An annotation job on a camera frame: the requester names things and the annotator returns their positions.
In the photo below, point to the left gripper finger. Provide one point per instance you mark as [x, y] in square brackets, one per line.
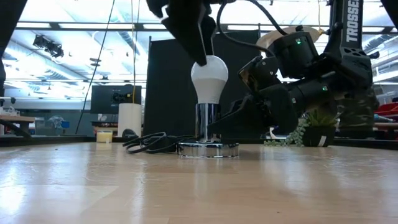
[189, 37]
[210, 34]

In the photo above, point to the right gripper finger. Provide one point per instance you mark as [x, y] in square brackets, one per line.
[264, 118]

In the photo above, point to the white lightbulb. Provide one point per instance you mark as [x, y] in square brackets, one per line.
[210, 77]

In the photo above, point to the chrome lamp base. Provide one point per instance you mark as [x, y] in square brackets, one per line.
[205, 149]

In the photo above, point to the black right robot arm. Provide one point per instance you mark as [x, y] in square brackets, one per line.
[351, 46]

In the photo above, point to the potted succulent plant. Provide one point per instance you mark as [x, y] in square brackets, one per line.
[320, 137]

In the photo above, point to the person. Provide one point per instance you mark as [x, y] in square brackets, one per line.
[357, 118]

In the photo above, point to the black folding screen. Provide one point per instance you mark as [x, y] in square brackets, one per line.
[168, 93]

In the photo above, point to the black ceiling fixture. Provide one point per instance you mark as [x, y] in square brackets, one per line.
[49, 46]
[374, 55]

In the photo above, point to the red storage bin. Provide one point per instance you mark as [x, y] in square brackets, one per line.
[388, 110]

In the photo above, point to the black computer monitor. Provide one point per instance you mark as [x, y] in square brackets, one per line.
[105, 99]

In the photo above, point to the small blue box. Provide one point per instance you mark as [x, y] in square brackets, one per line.
[65, 124]

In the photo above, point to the wooden workbench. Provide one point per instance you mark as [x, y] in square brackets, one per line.
[15, 119]

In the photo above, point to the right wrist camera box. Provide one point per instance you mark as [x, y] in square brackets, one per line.
[258, 73]

